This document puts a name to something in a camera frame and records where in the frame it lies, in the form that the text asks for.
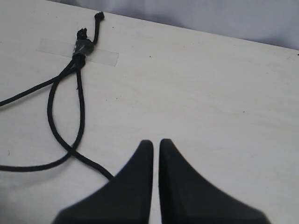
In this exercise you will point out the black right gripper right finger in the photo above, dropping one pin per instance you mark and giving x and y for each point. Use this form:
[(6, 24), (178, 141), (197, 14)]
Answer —
[(186, 197)]

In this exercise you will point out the clear adhesive tape strip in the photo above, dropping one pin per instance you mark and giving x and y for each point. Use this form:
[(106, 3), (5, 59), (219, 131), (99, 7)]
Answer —
[(66, 49)]

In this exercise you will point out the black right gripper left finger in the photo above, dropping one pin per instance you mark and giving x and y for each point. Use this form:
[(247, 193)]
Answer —
[(126, 199)]

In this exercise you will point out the white backdrop curtain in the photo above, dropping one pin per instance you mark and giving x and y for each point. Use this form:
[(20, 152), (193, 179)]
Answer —
[(274, 22)]

